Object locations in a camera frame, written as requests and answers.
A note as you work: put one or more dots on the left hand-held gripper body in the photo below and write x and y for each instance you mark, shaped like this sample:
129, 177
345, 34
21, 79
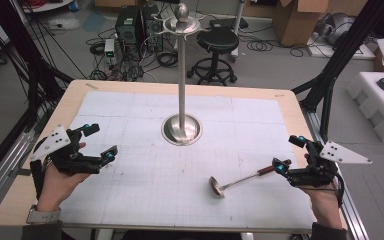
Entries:
60, 156

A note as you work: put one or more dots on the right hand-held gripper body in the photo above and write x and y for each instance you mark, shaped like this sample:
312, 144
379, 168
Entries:
316, 171

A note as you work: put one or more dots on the metal utensil stand with hooks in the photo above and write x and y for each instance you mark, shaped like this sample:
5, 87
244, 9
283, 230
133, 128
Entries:
182, 83

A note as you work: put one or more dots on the person's left hand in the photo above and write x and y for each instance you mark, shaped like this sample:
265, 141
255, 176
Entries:
54, 188

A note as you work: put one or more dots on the person's right hand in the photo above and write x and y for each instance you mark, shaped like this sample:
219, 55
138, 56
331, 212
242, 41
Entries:
325, 206

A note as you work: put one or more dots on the grey wristwatch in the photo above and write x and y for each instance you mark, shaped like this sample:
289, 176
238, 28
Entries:
43, 215

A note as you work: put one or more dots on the white grid mat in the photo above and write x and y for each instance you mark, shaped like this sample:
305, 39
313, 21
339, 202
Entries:
180, 186

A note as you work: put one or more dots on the small white power box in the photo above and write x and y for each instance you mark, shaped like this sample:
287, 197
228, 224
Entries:
109, 50

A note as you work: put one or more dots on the white foam block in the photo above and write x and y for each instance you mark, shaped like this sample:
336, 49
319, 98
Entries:
376, 110

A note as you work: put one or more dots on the black computer tower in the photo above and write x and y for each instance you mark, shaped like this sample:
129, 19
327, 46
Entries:
128, 26

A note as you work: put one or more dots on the brown cardboard box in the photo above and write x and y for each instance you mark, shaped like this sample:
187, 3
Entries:
296, 23

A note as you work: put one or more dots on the grey rounded device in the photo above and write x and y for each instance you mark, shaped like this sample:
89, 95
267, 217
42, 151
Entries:
338, 28

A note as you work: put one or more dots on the white pole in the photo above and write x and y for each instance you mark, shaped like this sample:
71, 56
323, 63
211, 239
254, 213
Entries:
238, 30

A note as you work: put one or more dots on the black round stool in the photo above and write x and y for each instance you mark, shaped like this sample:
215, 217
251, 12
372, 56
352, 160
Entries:
217, 40

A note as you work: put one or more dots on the white round table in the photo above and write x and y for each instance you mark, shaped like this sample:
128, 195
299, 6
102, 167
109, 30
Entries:
46, 5

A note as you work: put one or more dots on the black flat device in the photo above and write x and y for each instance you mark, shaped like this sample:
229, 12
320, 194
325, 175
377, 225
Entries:
228, 23

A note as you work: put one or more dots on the aluminium rail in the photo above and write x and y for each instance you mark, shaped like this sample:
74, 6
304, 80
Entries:
3, 170
353, 206

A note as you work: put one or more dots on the black frame stand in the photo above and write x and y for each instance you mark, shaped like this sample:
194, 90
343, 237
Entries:
16, 56
340, 56

